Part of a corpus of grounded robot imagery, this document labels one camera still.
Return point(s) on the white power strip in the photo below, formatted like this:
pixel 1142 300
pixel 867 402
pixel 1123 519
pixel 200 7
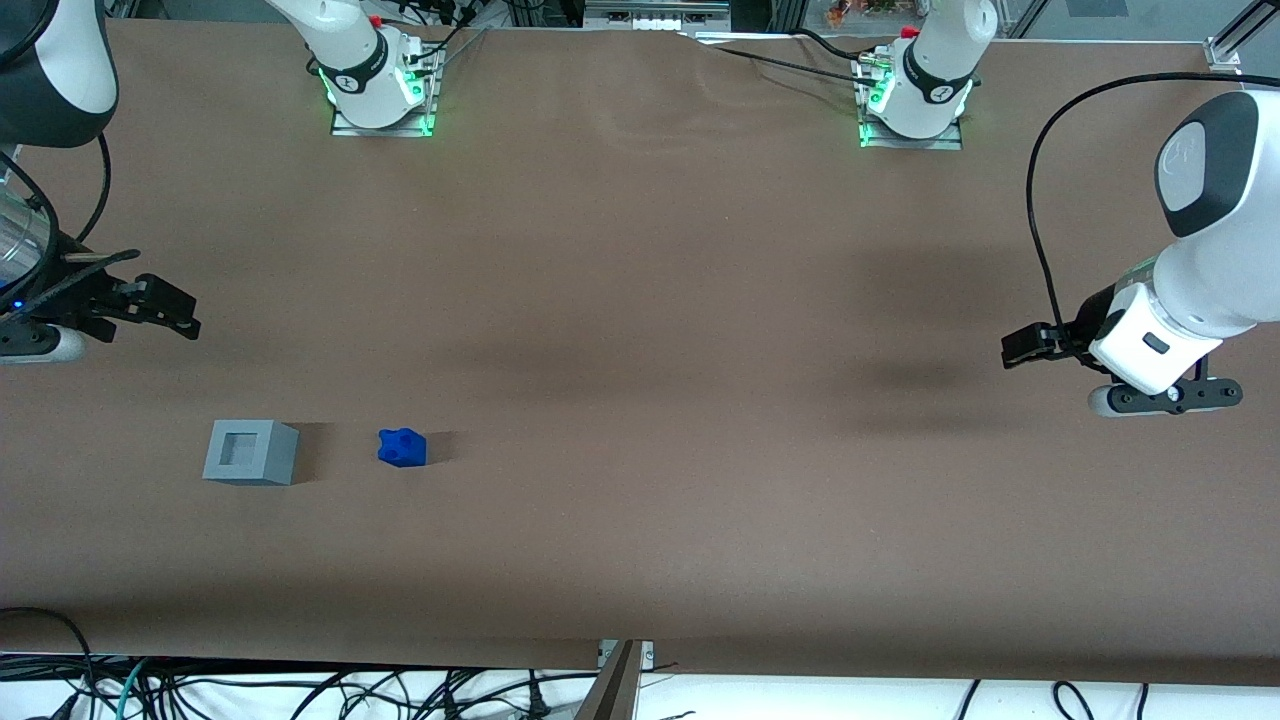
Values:
pixel 655 15

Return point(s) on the brown table cover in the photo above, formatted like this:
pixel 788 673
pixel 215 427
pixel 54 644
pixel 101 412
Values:
pixel 640 400

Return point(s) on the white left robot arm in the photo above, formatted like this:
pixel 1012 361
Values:
pixel 1220 250

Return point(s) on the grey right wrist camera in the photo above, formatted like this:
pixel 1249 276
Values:
pixel 40 345

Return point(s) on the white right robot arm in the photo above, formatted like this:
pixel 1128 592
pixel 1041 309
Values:
pixel 60 70

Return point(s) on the aluminium frame corner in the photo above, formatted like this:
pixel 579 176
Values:
pixel 1235 40

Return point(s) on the gray square base block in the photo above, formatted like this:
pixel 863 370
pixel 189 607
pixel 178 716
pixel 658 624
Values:
pixel 250 452

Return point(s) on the blue plastic part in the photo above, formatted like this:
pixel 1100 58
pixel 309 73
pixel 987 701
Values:
pixel 402 448

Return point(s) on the metal table edge bracket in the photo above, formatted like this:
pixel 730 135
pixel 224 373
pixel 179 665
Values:
pixel 647 655

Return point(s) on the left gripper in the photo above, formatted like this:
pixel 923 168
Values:
pixel 1088 320

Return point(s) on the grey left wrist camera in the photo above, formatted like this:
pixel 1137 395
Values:
pixel 1170 397

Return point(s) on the aluminium profile post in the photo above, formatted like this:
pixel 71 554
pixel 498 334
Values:
pixel 612 690

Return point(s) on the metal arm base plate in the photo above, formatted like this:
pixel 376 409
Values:
pixel 950 140
pixel 425 100

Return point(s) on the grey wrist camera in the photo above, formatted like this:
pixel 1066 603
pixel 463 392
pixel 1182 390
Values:
pixel 40 345
pixel 1170 397

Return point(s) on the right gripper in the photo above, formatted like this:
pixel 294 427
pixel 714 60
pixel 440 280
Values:
pixel 72 296

